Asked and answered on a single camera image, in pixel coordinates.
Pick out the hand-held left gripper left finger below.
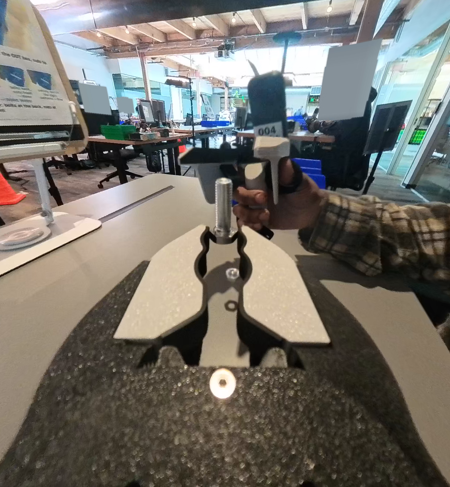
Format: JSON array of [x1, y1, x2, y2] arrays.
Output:
[[113, 224, 208, 345]]

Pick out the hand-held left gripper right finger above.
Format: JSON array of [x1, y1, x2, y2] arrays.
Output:
[[239, 226, 332, 347]]

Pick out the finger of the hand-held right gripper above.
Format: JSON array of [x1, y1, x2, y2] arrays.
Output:
[[178, 147, 256, 166], [254, 135, 291, 206]]

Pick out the blue parts bin with divider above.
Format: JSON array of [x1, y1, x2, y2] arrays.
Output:
[[231, 157, 326, 204]]

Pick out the silver hex bolt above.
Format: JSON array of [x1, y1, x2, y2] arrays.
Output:
[[210, 178, 238, 245]]

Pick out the person's right forearm plaid sleeve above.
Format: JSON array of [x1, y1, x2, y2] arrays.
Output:
[[299, 190, 450, 305]]

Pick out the person's right hand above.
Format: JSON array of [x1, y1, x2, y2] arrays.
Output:
[[233, 158, 327, 231]]

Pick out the black round-top pole lamp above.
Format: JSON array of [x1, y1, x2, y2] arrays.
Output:
[[272, 31, 302, 77]]

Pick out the wooden desk with black legs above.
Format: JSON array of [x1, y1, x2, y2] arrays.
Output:
[[88, 133, 193, 176]]

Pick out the black tripod light stand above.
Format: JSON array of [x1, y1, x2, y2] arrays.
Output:
[[165, 76, 195, 147]]

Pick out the green plastic bins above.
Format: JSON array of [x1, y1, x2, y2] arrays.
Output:
[[100, 124, 136, 141]]

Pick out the white document stand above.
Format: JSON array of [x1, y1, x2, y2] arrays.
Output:
[[0, 0, 102, 284]]

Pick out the printed instruction sheet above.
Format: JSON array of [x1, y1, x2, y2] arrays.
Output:
[[0, 0, 73, 126]]

